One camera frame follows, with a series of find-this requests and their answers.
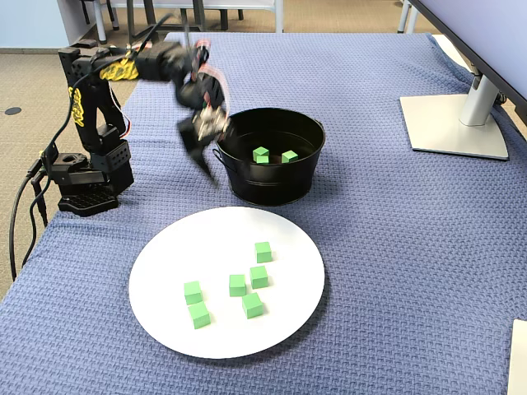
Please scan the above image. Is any white round plate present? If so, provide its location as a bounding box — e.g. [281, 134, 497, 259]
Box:
[128, 206, 326, 360]

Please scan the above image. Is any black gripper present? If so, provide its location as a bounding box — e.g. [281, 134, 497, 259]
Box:
[176, 73, 238, 189]

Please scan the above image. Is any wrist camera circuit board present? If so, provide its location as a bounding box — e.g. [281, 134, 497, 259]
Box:
[195, 107, 231, 139]

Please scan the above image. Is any red white servo wire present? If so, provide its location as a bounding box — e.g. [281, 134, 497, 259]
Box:
[193, 39, 228, 114]
[107, 84, 133, 140]

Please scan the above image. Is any thin black camera cable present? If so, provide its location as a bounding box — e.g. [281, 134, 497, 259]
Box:
[48, 11, 194, 154]

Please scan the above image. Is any thick black cable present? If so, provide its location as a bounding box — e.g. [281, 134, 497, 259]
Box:
[18, 174, 49, 268]
[7, 158, 45, 283]

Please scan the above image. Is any white flat board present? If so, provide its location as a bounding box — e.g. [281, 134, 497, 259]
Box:
[506, 318, 527, 395]

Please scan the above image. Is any dark grey table frame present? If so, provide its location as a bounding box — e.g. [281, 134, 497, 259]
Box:
[125, 0, 207, 46]

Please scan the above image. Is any computer monitor screen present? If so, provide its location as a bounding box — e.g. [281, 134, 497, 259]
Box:
[405, 0, 527, 109]

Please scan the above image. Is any blue woven table cloth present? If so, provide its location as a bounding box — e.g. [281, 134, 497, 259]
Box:
[0, 31, 527, 395]

